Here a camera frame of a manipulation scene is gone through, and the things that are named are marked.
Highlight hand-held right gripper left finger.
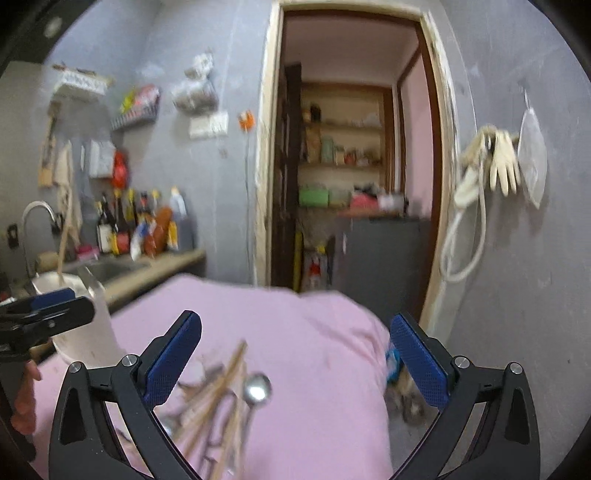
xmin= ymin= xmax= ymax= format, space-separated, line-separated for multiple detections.
xmin=48 ymin=310 xmax=204 ymax=480

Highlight red bottle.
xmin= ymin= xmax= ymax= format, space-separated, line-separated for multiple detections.
xmin=309 ymin=249 xmax=324 ymax=287

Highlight steel sink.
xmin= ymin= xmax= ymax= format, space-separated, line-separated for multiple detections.
xmin=69 ymin=258 xmax=148 ymax=284

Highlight pink folded cloth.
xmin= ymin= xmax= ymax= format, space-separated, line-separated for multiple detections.
xmin=351 ymin=191 xmax=379 ymax=213

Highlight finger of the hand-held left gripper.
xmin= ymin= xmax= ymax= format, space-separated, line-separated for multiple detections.
xmin=0 ymin=287 xmax=77 ymax=320
xmin=0 ymin=296 xmax=96 ymax=367

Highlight row of sauce bottles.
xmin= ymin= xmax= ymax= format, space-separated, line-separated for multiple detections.
xmin=95 ymin=186 xmax=195 ymax=259

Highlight cream door frame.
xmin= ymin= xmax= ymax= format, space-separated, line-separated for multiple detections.
xmin=254 ymin=0 xmax=462 ymax=333

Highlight white hose on wall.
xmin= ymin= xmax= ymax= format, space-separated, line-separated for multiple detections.
xmin=441 ymin=124 xmax=497 ymax=282

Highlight metal loop-handled utensil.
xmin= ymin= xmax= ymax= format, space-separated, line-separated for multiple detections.
xmin=198 ymin=394 xmax=238 ymax=467

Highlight wooden cutting board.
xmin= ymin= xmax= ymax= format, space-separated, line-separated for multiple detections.
xmin=38 ymin=104 xmax=61 ymax=188

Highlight wire wall rack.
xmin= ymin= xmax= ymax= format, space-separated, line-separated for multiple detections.
xmin=111 ymin=85 xmax=162 ymax=132

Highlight white wall shelf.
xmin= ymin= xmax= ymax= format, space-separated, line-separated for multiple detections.
xmin=51 ymin=65 xmax=114 ymax=100

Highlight clear plastic bag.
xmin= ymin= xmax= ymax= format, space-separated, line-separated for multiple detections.
xmin=517 ymin=90 xmax=550 ymax=208

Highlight blue packet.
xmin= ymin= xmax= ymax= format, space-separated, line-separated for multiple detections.
xmin=385 ymin=348 xmax=402 ymax=384

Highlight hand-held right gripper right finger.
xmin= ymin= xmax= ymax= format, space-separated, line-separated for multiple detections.
xmin=389 ymin=312 xmax=541 ymax=480

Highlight green box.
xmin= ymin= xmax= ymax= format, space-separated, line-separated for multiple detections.
xmin=299 ymin=184 xmax=331 ymax=207

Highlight white plastic utensil holder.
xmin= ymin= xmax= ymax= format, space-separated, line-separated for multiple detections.
xmin=31 ymin=265 xmax=122 ymax=370

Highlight white wall switch plate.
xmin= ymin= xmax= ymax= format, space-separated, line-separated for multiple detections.
xmin=189 ymin=112 xmax=229 ymax=138

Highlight wooden chopstick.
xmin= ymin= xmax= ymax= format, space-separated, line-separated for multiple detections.
xmin=178 ymin=340 xmax=249 ymax=464
xmin=210 ymin=392 xmax=247 ymax=480

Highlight metal faucet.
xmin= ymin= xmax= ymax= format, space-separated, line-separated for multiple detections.
xmin=22 ymin=200 xmax=58 ymax=278

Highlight metal spoon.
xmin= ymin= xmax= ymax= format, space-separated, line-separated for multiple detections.
xmin=238 ymin=373 xmax=273 ymax=444

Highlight wooden shelf unit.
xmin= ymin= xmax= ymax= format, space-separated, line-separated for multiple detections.
xmin=300 ymin=82 xmax=393 ymax=217

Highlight grey refrigerator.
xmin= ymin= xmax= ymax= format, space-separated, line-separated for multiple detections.
xmin=339 ymin=215 xmax=432 ymax=315

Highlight white hanging plastic bag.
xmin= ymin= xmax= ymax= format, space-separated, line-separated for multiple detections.
xmin=88 ymin=138 xmax=116 ymax=178

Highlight person's left hand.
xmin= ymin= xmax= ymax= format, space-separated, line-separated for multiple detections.
xmin=11 ymin=359 xmax=43 ymax=435

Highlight kitchen counter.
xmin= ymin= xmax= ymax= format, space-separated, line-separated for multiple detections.
xmin=28 ymin=249 xmax=207 ymax=315

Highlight red plastic bag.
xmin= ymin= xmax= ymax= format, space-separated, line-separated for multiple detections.
xmin=113 ymin=151 xmax=131 ymax=190

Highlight dark wooden door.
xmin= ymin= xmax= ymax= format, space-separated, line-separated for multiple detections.
xmin=272 ymin=62 xmax=303 ymax=289

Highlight filled hanging plastic bag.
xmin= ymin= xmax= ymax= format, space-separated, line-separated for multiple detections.
xmin=172 ymin=53 xmax=219 ymax=114

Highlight cream rubber gloves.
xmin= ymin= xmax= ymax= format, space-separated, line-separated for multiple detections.
xmin=489 ymin=129 xmax=522 ymax=195

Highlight pink floral blanket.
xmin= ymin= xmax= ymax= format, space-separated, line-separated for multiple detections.
xmin=32 ymin=273 xmax=393 ymax=480

